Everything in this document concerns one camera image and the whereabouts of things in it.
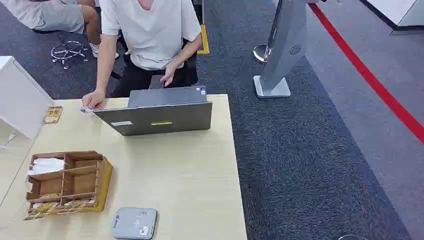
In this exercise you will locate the person's right hand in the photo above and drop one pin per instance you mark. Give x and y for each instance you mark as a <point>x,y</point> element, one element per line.
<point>93,99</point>

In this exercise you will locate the person's left hand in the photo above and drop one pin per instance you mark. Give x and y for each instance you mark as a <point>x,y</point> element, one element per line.
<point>168,75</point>

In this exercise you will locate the pale card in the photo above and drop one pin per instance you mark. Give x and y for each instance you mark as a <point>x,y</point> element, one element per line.
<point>85,110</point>

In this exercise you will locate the grey laptop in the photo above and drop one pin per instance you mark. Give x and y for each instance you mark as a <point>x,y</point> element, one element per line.
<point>155,116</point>

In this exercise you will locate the brown gold printed card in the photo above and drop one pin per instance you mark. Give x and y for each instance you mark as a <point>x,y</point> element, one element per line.
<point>53,114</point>

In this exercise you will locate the person in white shirt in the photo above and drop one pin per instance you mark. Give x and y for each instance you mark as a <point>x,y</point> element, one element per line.
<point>152,33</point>

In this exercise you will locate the chrome chair base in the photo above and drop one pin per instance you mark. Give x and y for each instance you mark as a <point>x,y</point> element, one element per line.
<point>68,51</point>

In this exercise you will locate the white partition panel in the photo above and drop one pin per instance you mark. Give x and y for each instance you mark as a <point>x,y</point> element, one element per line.
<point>20,96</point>

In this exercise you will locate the white cards stack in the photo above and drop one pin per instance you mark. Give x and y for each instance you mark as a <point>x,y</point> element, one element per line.
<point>46,165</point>

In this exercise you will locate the wooden compartment box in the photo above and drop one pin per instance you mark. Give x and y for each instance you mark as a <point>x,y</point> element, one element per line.
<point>82,185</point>

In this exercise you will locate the chrome stanchion base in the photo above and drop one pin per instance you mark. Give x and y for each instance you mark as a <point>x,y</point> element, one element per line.
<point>261,53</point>

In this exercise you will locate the person in grey shorts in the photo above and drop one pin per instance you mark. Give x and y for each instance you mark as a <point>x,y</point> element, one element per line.
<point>49,15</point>

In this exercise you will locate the printed brown cards stack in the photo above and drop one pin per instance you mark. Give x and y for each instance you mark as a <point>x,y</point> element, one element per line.
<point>43,209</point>

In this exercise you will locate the grey kiosk stand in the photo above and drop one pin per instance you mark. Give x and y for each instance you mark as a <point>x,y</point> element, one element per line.
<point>285,39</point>

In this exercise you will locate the grey card reader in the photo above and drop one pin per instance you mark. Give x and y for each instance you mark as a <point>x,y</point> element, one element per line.
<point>134,223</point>

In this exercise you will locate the red floor tape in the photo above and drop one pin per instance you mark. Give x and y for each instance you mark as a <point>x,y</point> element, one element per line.
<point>371,78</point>

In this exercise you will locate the white cabinet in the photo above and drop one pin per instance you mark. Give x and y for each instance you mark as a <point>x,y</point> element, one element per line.
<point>397,11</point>

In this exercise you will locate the round metal base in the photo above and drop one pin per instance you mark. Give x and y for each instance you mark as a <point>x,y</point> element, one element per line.
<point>351,238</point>

